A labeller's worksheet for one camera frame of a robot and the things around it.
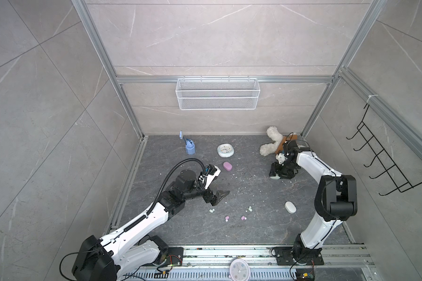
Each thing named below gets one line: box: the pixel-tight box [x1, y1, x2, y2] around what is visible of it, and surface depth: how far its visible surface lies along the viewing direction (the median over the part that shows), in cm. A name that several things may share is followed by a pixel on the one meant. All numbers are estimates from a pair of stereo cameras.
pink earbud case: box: [222, 161, 233, 172], surface depth 103 cm
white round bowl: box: [216, 142, 235, 159], surface depth 110 cm
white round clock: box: [229, 258, 251, 281], surface depth 70 cm
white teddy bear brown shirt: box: [259, 126, 298, 157], surface depth 109 cm
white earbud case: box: [284, 200, 297, 214], surface depth 87 cm
